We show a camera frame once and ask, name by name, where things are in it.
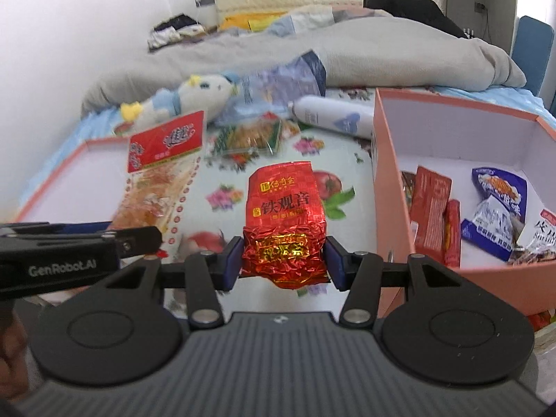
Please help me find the red foil tea packet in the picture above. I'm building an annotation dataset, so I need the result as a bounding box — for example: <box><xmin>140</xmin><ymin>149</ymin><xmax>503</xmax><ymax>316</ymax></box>
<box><xmin>242</xmin><ymin>161</ymin><xmax>328</xmax><ymax>290</ymax></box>

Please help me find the spicy strips clear packet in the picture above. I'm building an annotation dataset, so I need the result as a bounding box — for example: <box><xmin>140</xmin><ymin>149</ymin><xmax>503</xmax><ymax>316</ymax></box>
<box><xmin>401</xmin><ymin>170</ymin><xmax>417</xmax><ymax>215</ymax></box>

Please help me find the red sausage stick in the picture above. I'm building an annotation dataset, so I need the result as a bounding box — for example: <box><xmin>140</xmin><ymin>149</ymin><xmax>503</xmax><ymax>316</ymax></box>
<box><xmin>443</xmin><ymin>199</ymin><xmax>461</xmax><ymax>268</ymax></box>

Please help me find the red snack packet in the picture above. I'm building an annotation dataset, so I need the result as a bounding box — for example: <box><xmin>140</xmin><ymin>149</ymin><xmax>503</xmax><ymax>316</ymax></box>
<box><xmin>409</xmin><ymin>166</ymin><xmax>451</xmax><ymax>263</ymax></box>

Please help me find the red header snack bag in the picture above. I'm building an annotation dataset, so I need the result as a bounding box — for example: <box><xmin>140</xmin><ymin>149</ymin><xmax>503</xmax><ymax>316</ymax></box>
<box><xmin>108</xmin><ymin>110</ymin><xmax>206</xmax><ymax>237</ymax></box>

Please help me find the clear grey snack packet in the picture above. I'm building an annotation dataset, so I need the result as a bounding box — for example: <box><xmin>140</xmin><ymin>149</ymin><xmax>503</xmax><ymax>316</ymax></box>
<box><xmin>461</xmin><ymin>196</ymin><xmax>514</xmax><ymax>262</ymax></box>

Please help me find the blue shredded snack packet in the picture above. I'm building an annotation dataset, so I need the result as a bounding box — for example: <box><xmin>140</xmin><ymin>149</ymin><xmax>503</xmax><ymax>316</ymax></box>
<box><xmin>471</xmin><ymin>167</ymin><xmax>528</xmax><ymax>223</ymax></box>

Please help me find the dark plum snack bag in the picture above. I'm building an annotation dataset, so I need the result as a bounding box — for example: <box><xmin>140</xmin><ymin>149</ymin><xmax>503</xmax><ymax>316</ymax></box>
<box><xmin>509</xmin><ymin>209</ymin><xmax>556</xmax><ymax>265</ymax></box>

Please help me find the person left hand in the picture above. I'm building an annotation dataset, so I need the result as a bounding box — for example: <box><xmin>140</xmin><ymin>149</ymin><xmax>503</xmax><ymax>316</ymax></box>
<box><xmin>0</xmin><ymin>312</ymin><xmax>29</xmax><ymax>401</ymax></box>

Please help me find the fruit print sheet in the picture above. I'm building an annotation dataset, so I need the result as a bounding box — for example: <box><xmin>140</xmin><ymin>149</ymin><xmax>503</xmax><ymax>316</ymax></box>
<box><xmin>25</xmin><ymin>85</ymin><xmax>379</xmax><ymax>314</ymax></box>

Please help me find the pink box lid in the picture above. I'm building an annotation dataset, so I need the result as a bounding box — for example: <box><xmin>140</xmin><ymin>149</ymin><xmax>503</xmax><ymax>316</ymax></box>
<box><xmin>14</xmin><ymin>136</ymin><xmax>210</xmax><ymax>305</ymax></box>

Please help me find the green edged spicy snack pack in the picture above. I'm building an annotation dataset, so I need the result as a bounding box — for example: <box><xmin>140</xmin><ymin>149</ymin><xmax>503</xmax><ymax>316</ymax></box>
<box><xmin>211</xmin><ymin>118</ymin><xmax>282</xmax><ymax>156</ymax></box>

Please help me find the pink cardboard box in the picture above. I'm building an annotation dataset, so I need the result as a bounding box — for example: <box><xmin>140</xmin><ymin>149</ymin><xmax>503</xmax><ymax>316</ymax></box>
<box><xmin>370</xmin><ymin>87</ymin><xmax>556</xmax><ymax>317</ymax></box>

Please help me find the white spray bottle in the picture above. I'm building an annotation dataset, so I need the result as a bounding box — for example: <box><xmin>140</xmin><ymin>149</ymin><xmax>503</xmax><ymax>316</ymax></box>
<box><xmin>288</xmin><ymin>95</ymin><xmax>374</xmax><ymax>140</ymax></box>

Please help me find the white blue plush toy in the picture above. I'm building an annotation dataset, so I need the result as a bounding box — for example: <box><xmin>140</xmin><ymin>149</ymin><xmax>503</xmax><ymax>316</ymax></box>
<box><xmin>120</xmin><ymin>74</ymin><xmax>237</xmax><ymax>132</ymax></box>

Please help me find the purple tissue pack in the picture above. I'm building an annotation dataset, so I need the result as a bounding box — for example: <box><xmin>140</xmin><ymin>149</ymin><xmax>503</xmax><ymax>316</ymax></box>
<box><xmin>214</xmin><ymin>50</ymin><xmax>327</xmax><ymax>126</ymax></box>

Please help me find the grey blanket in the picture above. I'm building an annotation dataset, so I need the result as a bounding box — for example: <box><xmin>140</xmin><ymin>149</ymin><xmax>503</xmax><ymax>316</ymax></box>
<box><xmin>81</xmin><ymin>16</ymin><xmax>526</xmax><ymax>115</ymax></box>

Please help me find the light blue bed sheet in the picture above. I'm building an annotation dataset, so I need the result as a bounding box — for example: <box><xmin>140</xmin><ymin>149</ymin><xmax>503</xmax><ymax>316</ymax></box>
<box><xmin>432</xmin><ymin>86</ymin><xmax>554</xmax><ymax>120</ymax></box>

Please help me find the yellow pillow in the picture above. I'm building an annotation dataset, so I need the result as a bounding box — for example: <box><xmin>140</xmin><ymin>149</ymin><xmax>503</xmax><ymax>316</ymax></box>
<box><xmin>219</xmin><ymin>11</ymin><xmax>286</xmax><ymax>32</ymax></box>

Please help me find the patterned quilt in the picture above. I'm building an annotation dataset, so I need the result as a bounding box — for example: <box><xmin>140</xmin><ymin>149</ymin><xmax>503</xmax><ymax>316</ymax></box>
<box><xmin>264</xmin><ymin>5</ymin><xmax>391</xmax><ymax>37</ymax></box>

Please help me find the black clothing pile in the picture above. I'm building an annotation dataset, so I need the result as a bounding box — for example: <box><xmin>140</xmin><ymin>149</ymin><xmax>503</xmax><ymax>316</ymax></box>
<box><xmin>363</xmin><ymin>0</ymin><xmax>466</xmax><ymax>38</ymax></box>

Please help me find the blue chair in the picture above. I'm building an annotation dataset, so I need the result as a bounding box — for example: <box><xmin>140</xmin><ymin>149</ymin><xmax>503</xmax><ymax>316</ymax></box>
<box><xmin>512</xmin><ymin>16</ymin><xmax>554</xmax><ymax>96</ymax></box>

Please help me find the clothes pile by wall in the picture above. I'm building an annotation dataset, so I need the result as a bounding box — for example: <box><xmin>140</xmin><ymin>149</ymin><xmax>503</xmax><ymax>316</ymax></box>
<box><xmin>147</xmin><ymin>14</ymin><xmax>207</xmax><ymax>53</ymax></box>

